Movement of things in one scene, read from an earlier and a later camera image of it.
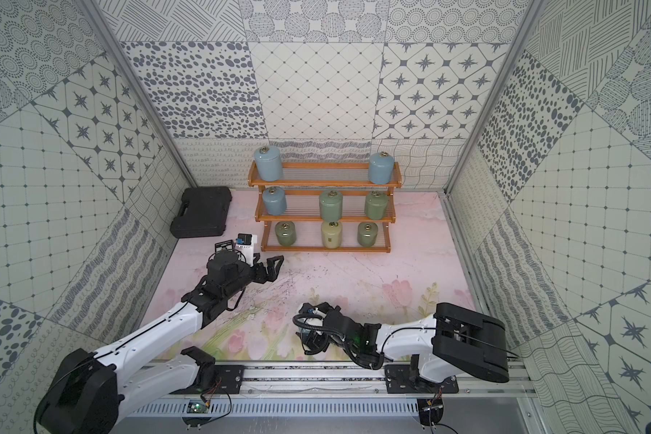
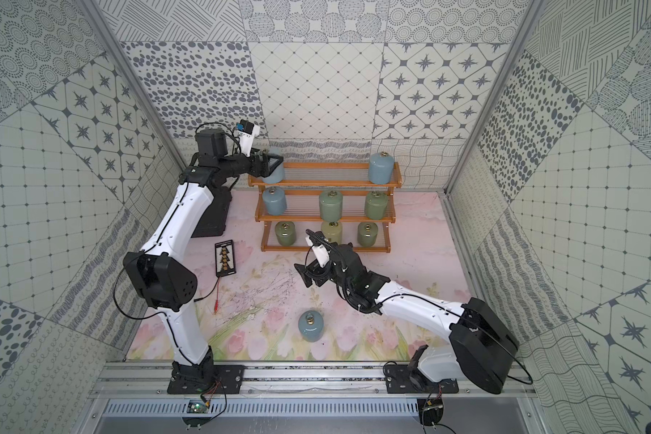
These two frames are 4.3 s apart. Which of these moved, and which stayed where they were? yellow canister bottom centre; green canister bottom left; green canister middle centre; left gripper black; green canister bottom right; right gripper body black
Moved: left gripper black; right gripper body black
Stayed: green canister bottom right; yellow canister bottom centre; green canister middle centre; green canister bottom left
